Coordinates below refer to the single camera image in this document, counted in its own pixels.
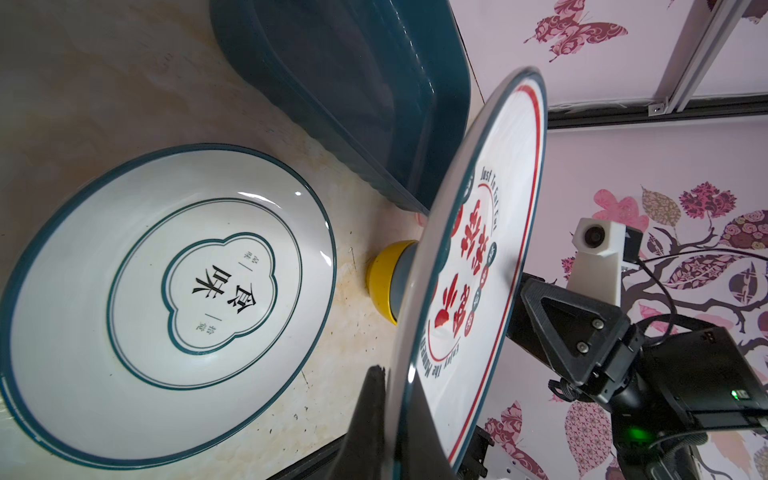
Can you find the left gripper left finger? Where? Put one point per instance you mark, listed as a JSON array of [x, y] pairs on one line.
[[361, 454]]

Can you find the white plate red characters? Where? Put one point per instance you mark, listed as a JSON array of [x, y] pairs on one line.
[[468, 262]]

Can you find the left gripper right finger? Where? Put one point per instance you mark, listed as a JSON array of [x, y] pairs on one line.
[[419, 454]]

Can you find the yellow plastic bowl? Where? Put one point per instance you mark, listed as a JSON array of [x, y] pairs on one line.
[[387, 275]]

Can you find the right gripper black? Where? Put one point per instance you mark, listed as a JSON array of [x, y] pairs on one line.
[[588, 343]]

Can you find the white plate teal rim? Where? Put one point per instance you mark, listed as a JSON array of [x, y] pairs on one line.
[[165, 306]]

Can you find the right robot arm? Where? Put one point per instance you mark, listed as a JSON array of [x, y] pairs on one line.
[[666, 382]]

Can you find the aluminium rail back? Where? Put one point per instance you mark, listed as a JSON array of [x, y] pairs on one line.
[[705, 33]]

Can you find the teal plastic bin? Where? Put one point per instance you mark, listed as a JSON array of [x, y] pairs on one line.
[[383, 85]]

